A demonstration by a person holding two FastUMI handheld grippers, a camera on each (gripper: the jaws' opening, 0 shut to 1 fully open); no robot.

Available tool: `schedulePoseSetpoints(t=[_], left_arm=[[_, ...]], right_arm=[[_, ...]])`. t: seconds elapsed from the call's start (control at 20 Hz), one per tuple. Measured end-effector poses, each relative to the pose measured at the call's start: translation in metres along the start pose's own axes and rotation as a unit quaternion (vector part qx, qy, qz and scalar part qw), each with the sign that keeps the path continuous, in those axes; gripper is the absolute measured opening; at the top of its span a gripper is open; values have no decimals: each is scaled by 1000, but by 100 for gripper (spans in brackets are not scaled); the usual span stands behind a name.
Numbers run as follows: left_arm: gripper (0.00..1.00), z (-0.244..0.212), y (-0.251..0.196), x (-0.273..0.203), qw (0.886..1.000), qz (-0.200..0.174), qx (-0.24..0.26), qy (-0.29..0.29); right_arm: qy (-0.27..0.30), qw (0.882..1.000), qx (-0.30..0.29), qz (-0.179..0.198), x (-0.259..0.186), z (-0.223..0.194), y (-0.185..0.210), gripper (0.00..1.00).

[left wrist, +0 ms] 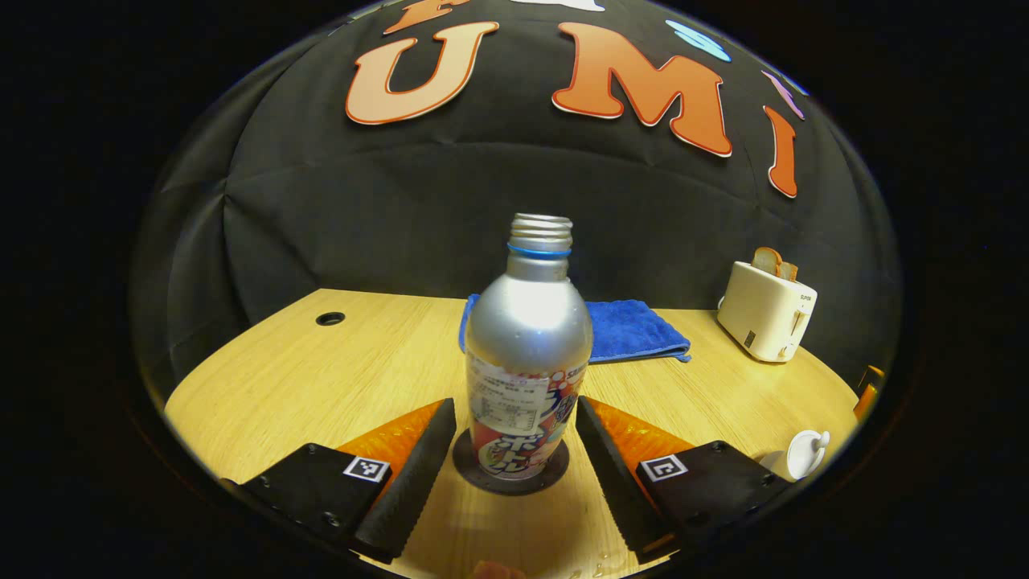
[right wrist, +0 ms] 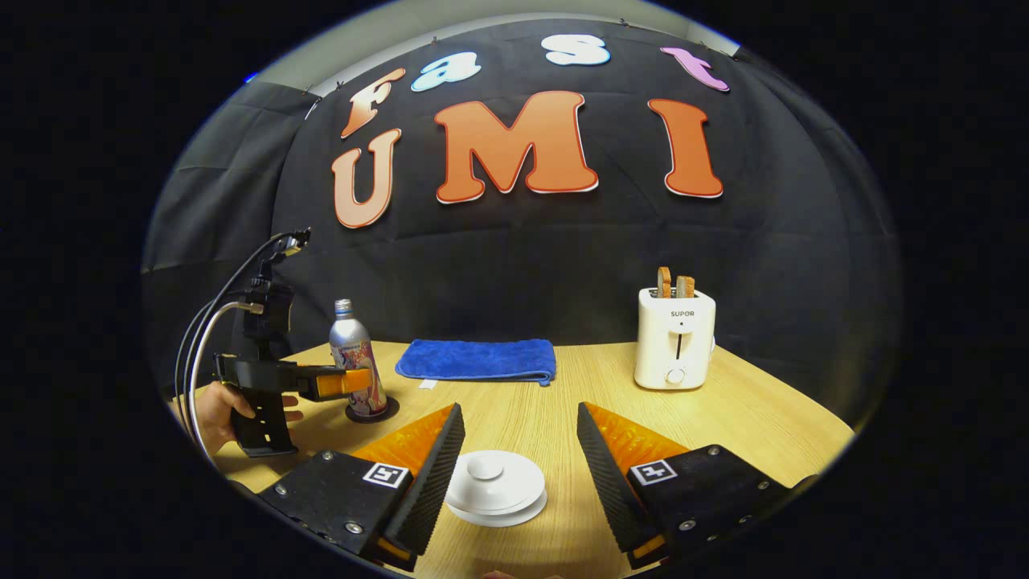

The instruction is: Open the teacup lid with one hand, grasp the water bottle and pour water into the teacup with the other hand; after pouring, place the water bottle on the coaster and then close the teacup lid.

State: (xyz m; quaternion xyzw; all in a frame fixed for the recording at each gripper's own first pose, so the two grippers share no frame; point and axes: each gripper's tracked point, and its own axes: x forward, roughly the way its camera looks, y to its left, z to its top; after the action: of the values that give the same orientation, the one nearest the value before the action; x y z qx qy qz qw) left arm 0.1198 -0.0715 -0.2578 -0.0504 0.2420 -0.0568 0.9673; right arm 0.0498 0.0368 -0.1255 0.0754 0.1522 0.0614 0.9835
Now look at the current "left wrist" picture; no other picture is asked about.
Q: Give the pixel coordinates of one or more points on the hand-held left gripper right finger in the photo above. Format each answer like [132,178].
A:
[615,482]

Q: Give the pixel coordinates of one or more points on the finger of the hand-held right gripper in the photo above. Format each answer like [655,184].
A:
[868,390]

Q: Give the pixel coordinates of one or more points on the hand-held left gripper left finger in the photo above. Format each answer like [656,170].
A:
[406,490]

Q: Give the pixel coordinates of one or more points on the dark round coaster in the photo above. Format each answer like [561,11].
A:
[465,466]

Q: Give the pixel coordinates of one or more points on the silver water bottle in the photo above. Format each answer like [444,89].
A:
[526,338]

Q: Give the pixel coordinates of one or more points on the cream toaster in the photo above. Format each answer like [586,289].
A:
[764,314]

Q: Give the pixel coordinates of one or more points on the toasted bread slice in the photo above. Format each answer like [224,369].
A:
[789,271]
[766,260]

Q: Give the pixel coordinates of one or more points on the blue folded cloth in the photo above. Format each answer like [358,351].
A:
[635,330]

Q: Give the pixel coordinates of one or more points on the black backdrop cloth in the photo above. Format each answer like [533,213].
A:
[482,201]

